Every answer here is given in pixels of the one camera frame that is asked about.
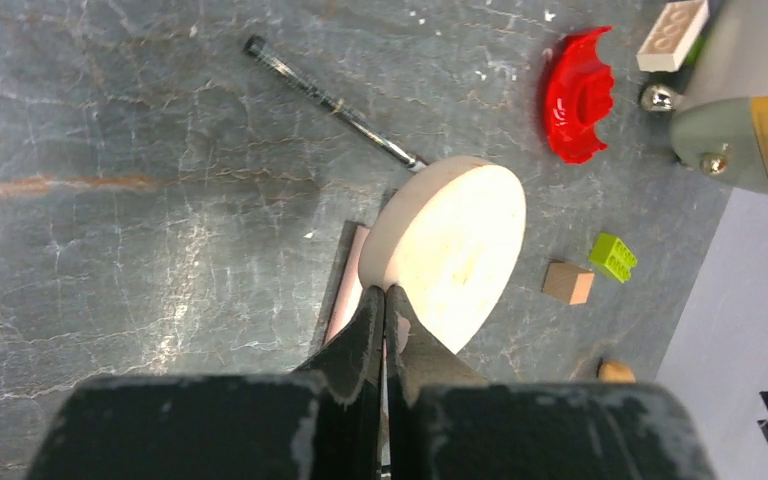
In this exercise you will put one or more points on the black eyeliner pencil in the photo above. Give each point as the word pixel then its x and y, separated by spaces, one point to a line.
pixel 258 48

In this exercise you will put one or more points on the green lego brick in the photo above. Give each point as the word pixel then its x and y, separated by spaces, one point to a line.
pixel 612 257

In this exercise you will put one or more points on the orange makeup sponge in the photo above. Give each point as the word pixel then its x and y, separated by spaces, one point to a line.
pixel 611 371

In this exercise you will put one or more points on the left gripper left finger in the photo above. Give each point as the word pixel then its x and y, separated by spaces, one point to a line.
pixel 318 421

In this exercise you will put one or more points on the small wooden cube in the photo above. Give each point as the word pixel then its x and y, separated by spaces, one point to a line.
pixel 568 283

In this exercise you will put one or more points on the round drawer organizer box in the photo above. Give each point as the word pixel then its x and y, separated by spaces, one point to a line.
pixel 718 99

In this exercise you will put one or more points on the white lego brick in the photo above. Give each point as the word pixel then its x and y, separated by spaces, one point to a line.
pixel 672 36

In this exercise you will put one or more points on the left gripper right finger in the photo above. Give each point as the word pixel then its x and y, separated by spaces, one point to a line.
pixel 449 422

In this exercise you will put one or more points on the round pink powder compact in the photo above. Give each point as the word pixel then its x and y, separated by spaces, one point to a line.
pixel 450 237

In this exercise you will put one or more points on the red plastic arch toy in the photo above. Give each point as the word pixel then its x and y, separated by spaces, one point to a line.
pixel 578 95

